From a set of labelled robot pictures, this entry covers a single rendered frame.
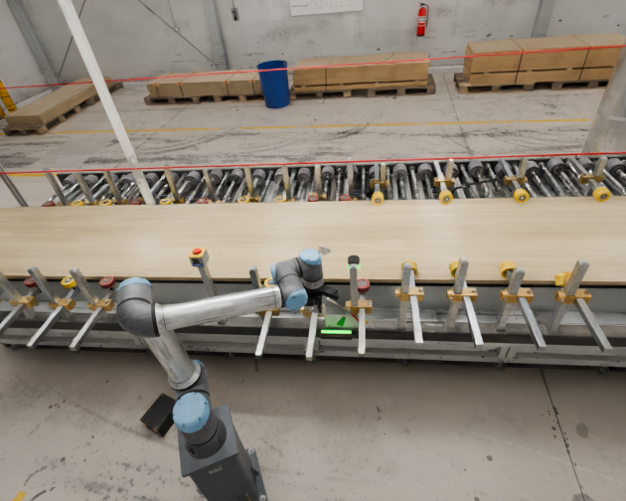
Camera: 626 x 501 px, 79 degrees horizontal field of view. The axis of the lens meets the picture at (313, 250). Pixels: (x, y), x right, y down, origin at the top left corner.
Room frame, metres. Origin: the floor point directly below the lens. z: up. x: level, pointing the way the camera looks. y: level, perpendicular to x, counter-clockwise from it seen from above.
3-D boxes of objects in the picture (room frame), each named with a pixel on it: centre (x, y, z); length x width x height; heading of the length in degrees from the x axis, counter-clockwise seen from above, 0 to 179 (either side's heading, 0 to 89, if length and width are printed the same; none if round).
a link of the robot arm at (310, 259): (1.20, 0.02, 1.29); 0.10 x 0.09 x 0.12; 106
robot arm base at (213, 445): (0.86, 0.60, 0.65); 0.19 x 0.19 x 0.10
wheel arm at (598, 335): (1.03, -1.18, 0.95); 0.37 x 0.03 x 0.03; 170
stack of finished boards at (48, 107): (8.49, 4.78, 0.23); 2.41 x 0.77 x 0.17; 168
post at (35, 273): (1.65, 1.54, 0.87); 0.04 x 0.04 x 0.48; 80
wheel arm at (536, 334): (1.14, -0.95, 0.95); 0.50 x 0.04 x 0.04; 170
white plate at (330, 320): (1.32, -0.15, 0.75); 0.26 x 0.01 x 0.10; 80
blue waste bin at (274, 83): (7.27, 0.33, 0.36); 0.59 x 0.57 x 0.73; 166
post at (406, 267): (1.29, -0.43, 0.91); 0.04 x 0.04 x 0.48; 80
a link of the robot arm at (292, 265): (1.16, 0.12, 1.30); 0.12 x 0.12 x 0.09; 16
